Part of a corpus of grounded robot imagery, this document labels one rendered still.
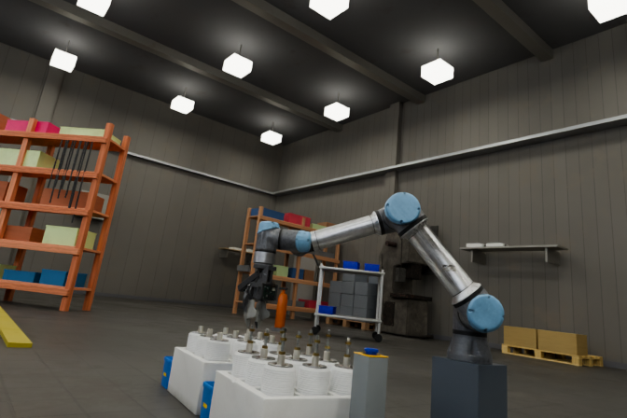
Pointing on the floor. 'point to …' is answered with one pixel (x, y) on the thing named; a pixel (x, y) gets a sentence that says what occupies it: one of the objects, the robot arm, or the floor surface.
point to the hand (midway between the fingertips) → (251, 324)
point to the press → (403, 287)
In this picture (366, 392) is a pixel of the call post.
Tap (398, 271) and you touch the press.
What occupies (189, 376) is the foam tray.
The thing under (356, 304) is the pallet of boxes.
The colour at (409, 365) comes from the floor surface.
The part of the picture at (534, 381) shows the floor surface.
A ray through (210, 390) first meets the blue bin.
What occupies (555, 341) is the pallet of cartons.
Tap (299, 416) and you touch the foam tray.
